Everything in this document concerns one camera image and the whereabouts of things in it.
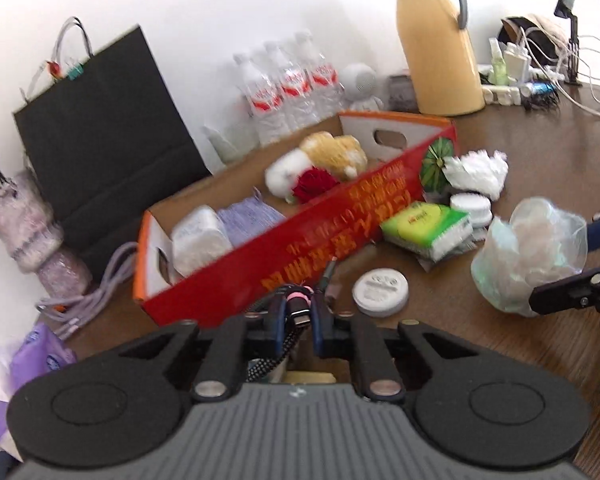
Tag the white power strip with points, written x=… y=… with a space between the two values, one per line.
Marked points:
x=502 y=94

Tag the white and yellow plush toy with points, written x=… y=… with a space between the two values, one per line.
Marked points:
x=330 y=152

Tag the purple textured vase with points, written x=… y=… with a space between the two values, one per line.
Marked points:
x=25 y=225

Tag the brown bag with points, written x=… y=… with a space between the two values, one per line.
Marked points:
x=517 y=27

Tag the blue small device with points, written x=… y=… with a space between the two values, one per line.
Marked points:
x=540 y=89

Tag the white tissue pack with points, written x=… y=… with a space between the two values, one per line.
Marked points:
x=200 y=240

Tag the glass cup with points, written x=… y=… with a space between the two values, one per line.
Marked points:
x=225 y=145

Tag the purple tissue pack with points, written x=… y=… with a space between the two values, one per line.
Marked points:
x=37 y=355

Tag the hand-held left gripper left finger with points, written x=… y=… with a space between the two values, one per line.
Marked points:
x=279 y=327

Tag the purple folded cloth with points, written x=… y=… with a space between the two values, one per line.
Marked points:
x=250 y=220

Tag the white astronaut figure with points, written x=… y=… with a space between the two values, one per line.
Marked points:
x=360 y=82

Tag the clear plastic bag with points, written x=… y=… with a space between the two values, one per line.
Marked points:
x=530 y=255

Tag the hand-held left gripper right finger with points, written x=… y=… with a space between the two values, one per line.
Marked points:
x=320 y=332

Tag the red cardboard box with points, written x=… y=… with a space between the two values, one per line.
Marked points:
x=300 y=240

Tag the green tissue pack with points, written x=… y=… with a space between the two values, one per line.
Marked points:
x=422 y=225

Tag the black paper bag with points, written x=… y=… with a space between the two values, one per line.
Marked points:
x=105 y=135

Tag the yellow thermos jug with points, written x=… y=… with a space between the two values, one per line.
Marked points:
x=440 y=60

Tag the white plastic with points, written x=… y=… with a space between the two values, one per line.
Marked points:
x=475 y=172

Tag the round white lid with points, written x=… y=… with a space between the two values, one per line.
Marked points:
x=380 y=290

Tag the black phone stand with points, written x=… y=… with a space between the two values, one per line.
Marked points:
x=572 y=35

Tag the red label water bottle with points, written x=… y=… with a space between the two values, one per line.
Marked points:
x=257 y=97
x=291 y=85
x=321 y=75

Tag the white charger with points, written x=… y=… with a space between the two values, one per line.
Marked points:
x=516 y=62

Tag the green spray bottle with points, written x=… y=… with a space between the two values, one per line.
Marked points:
x=499 y=67

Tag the red rose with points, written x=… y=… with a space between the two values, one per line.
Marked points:
x=312 y=185

